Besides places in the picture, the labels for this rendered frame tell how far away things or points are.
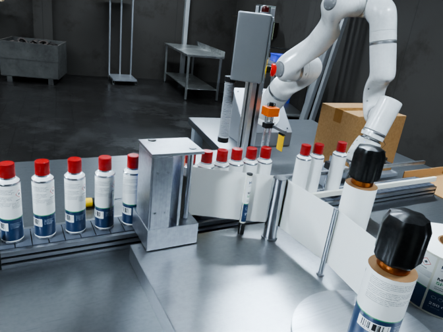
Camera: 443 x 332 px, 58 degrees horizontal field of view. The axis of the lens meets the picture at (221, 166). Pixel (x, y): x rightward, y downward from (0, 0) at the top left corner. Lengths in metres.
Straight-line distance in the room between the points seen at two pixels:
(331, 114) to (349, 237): 1.03
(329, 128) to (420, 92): 2.69
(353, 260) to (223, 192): 0.39
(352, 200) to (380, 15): 0.69
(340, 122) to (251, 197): 0.85
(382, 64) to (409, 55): 3.18
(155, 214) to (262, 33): 0.57
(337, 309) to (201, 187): 0.47
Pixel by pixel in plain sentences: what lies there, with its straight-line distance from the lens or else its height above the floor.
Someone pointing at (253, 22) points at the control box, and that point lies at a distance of 1.18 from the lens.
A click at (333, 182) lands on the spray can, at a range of 1.52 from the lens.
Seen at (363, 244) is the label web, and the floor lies 1.04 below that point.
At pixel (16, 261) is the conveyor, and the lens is 1.12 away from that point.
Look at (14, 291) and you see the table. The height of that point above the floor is 0.83.
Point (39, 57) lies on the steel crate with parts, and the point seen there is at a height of 0.43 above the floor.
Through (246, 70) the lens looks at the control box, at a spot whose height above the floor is 1.32.
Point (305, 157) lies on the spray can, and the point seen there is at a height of 1.05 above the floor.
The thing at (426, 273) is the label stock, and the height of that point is 0.97.
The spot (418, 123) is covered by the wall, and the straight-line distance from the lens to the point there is 4.54.
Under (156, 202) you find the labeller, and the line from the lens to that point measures 0.99.
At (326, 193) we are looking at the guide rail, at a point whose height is 0.91.
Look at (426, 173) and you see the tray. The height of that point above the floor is 0.84.
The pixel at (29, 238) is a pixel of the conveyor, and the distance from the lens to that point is 1.14.
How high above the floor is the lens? 1.47
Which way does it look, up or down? 21 degrees down
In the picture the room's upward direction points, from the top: 7 degrees clockwise
